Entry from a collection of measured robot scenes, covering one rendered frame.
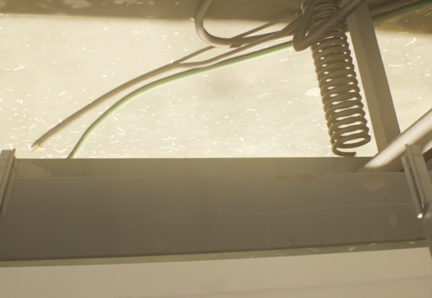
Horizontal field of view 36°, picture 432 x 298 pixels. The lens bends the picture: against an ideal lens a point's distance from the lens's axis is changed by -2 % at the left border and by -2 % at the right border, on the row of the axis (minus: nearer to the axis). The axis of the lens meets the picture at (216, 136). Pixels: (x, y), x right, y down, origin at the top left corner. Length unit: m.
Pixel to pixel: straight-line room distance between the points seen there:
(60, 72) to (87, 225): 1.65
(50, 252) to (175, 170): 0.81
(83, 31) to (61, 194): 1.48
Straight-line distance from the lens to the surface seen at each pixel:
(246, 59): 1.81
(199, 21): 1.62
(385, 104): 1.17
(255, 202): 0.18
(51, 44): 1.70
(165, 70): 1.81
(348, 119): 1.08
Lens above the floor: 0.89
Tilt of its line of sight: 23 degrees down
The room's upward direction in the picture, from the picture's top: 172 degrees clockwise
